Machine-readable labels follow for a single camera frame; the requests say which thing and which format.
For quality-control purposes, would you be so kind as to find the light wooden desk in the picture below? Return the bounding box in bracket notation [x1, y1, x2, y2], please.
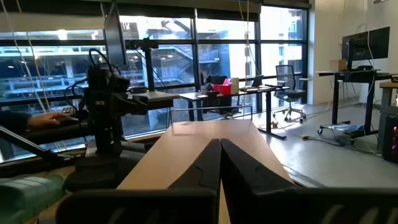
[378, 80, 398, 108]

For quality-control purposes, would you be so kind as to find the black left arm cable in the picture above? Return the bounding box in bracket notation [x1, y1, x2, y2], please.
[63, 48, 122, 106]

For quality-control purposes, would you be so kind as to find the chunky black slide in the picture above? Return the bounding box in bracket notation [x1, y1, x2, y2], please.
[63, 149, 147, 192]

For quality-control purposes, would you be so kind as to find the person's hand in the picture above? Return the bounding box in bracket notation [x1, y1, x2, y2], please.
[26, 111, 73, 130]

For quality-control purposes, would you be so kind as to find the wide black monitor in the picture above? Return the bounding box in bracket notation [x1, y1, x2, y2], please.
[341, 26, 391, 62]

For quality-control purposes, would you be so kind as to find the black monitor on arm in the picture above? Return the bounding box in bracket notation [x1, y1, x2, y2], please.
[103, 1, 127, 67]

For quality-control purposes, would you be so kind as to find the red box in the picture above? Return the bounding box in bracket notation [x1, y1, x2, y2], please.
[213, 83, 233, 95]

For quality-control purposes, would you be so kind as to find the person's forearm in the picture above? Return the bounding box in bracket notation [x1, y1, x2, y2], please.
[0, 110, 32, 135]

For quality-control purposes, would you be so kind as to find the wooden shelf with black frame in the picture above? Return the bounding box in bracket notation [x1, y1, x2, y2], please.
[117, 105, 295, 191]

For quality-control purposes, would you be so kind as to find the long black office desk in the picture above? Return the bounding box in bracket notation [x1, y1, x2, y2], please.
[179, 85, 290, 140]

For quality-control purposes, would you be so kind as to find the black computer tower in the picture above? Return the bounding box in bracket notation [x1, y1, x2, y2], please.
[381, 114, 398, 163]

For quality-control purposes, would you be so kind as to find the black standing desk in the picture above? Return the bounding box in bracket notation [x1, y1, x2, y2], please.
[315, 68, 398, 139]

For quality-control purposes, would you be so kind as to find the cardboard box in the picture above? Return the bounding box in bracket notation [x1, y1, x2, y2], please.
[329, 58, 348, 72]

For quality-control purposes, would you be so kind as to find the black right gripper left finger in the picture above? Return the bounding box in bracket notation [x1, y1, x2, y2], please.
[169, 138, 222, 191]

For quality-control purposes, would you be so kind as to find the open laptop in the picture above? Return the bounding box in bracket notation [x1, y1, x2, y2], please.
[251, 74, 265, 88]

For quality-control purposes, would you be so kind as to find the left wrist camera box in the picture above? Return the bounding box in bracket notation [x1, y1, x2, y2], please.
[86, 67, 131, 92]

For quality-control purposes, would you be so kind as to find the large window wall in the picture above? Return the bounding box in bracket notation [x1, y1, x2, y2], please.
[0, 6, 308, 162]

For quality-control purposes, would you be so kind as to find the chunky green slide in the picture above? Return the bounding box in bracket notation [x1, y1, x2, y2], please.
[0, 174, 67, 224]

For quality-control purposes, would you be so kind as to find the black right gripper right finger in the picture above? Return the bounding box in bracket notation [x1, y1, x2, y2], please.
[220, 138, 299, 200]

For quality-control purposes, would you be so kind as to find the dark grey desk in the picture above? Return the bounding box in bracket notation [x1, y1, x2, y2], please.
[21, 123, 97, 146]

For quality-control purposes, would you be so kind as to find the light grey desk panel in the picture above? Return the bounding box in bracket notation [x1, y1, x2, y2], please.
[126, 91, 182, 110]

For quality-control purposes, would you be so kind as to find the grey mesh office chair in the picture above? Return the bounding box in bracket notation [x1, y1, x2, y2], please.
[272, 64, 308, 124]

